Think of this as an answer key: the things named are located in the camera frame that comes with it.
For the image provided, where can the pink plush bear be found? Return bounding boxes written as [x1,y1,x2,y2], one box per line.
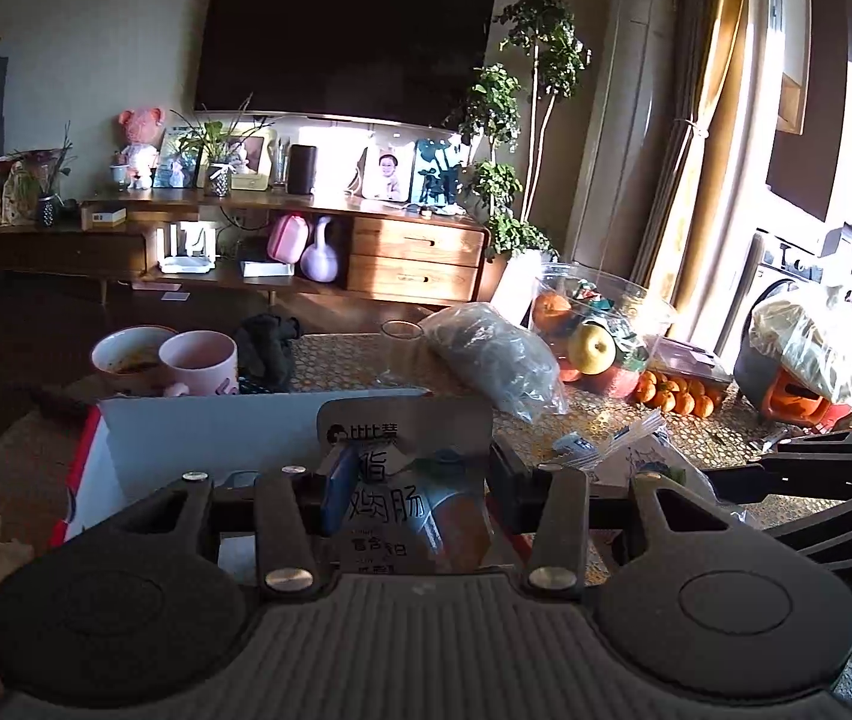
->
[115,107,168,191]

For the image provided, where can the grey filled plastic bag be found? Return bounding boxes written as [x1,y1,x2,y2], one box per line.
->
[418,302,569,425]

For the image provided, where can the red dotted white bowl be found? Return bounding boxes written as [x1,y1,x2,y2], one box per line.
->
[91,325,179,395]

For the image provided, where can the blue floral picture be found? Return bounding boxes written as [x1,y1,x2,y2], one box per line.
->
[411,139,464,211]

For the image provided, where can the tall leafy indoor tree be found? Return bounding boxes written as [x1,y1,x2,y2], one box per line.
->
[456,0,592,260]

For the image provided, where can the white orange sausage packet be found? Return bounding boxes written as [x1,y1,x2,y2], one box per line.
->
[317,390,498,578]

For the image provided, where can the red cardboard box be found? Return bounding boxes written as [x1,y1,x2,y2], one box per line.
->
[51,388,434,550]

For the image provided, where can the clear plastic tray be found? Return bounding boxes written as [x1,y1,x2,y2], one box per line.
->
[647,337,734,391]

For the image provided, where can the beige curtain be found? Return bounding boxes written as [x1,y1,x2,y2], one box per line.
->
[632,0,753,331]

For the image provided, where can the portrait photo frame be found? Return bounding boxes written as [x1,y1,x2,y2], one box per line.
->
[361,144,416,202]

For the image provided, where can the wooden television cabinet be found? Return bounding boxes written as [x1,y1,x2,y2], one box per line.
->
[0,191,491,308]

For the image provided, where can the clear plastic fruit bowl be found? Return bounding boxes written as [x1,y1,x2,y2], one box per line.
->
[529,262,678,400]

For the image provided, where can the clear drinking glass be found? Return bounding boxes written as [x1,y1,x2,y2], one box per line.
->
[379,320,427,391]

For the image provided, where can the black handle object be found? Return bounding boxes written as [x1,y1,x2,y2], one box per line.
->
[28,386,101,421]

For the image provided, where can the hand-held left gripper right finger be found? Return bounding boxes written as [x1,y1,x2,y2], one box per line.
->
[487,439,764,599]

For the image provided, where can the small dark vase with twigs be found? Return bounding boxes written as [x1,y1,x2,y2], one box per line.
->
[10,120,78,226]

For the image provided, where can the black television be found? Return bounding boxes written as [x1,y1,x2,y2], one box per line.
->
[193,0,496,128]

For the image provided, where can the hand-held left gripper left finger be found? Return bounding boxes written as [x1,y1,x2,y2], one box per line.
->
[107,442,356,601]

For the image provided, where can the pink mug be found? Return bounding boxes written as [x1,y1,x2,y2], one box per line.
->
[158,330,239,397]

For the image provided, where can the white standing air conditioner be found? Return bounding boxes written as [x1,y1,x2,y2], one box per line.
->
[565,0,678,265]

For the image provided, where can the potted green houseplant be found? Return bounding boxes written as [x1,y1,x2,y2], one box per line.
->
[167,94,277,197]

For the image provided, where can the blue photo frame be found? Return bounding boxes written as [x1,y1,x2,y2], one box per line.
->
[152,127,206,188]

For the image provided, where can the pile of tangerines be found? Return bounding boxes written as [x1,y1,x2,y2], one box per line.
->
[634,369,719,419]

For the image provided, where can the green photo frame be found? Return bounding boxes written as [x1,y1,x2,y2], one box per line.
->
[231,127,278,192]

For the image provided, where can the pink bag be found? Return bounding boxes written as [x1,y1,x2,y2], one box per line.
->
[267,214,311,265]

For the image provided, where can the purple vase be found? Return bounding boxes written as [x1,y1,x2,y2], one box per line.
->
[300,215,341,284]

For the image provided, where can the black cloth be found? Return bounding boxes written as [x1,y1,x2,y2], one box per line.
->
[235,313,303,395]

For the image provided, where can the black speaker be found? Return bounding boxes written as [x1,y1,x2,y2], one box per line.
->
[287,144,318,196]

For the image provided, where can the orange fruit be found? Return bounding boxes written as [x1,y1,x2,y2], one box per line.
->
[532,292,573,335]

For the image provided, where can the white router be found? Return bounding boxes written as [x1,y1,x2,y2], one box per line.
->
[158,221,218,275]

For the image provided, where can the crumpled white tissue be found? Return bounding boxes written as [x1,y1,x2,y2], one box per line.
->
[0,514,37,593]

